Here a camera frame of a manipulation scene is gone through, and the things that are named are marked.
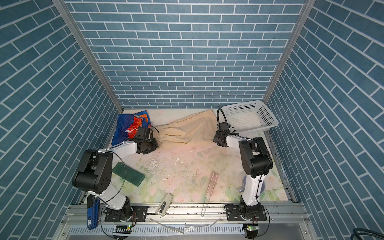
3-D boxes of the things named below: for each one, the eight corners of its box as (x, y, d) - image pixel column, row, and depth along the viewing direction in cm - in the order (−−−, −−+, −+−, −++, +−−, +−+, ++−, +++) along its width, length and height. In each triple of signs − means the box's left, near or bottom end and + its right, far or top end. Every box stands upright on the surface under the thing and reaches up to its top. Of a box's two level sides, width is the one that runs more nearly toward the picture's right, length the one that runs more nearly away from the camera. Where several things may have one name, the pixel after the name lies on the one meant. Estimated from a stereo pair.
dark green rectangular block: (112, 172, 90) (110, 171, 88) (120, 162, 94) (119, 161, 92) (137, 186, 85) (136, 185, 83) (145, 175, 89) (144, 174, 87)
